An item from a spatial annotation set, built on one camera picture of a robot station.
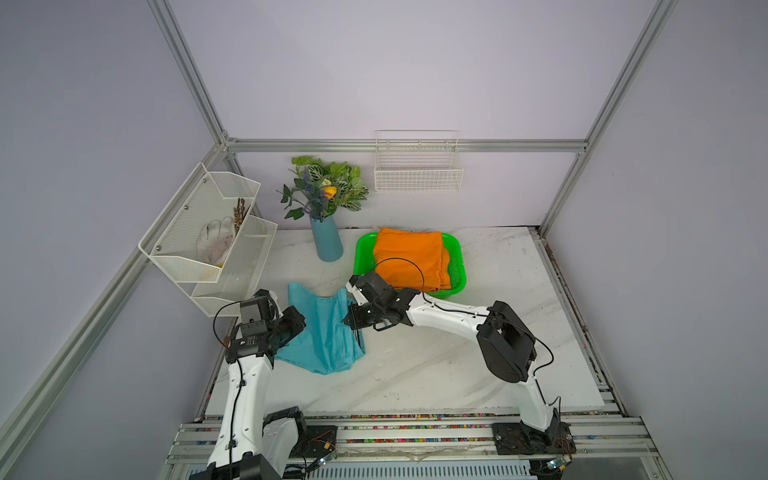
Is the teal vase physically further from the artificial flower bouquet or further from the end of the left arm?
the end of the left arm

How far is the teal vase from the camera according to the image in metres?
0.98

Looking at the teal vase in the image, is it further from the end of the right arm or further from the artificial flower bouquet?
the end of the right arm

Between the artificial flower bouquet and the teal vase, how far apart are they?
3 cm

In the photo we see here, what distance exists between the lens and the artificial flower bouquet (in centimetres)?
86
